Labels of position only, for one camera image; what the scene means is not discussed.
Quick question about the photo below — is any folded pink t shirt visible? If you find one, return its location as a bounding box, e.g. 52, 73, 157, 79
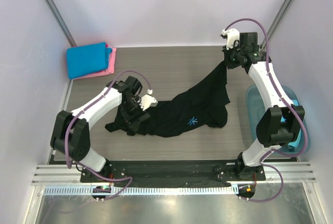
76, 48, 117, 80

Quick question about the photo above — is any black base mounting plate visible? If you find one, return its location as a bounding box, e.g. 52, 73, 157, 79
80, 159, 266, 189

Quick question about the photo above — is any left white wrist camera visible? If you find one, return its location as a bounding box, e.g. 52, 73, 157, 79
139, 89, 158, 111

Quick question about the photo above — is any white slotted cable duct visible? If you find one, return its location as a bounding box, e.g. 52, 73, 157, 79
43, 184, 238, 196

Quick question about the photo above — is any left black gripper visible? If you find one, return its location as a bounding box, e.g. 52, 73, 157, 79
120, 97, 150, 131

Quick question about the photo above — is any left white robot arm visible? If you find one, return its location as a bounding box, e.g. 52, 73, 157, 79
50, 76, 157, 182

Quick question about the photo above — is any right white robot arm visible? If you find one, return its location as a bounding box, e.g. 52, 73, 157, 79
217, 29, 305, 180

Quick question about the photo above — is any right aluminium corner post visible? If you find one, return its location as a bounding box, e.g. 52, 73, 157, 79
267, 0, 293, 40

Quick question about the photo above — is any aluminium frame rail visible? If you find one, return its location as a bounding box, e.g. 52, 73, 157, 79
31, 162, 316, 186

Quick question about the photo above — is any aluminium corner post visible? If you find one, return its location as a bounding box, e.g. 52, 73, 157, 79
44, 0, 76, 47
267, 0, 293, 40

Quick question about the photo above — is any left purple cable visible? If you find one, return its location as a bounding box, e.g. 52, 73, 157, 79
66, 70, 133, 200

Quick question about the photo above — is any black t shirt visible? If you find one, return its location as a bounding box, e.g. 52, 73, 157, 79
105, 62, 230, 138

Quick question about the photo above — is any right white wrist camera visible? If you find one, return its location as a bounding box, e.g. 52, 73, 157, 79
221, 29, 240, 50

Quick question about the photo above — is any left aluminium corner post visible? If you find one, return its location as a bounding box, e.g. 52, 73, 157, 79
44, 0, 76, 47

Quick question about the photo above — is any crumpled light blue t shirt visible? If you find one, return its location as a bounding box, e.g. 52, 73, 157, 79
288, 99, 301, 148

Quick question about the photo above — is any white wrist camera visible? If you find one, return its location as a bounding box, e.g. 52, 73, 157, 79
139, 89, 158, 111
221, 29, 240, 50

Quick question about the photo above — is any folded blue t shirt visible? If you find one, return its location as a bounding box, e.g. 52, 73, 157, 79
66, 42, 112, 80

